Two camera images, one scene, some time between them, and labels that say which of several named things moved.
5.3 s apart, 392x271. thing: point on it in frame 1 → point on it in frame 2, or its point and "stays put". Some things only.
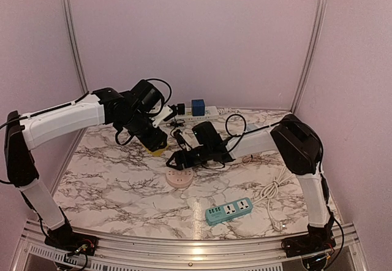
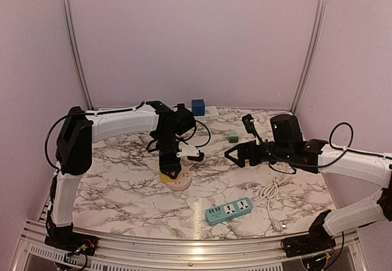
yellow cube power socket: [156, 153] → [166, 178]
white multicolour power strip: [211, 113] stays put
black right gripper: [179, 155] → [242, 148]
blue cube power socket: [198, 107] stays put
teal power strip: [235, 209] stays put
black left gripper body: [150, 142] → [165, 161]
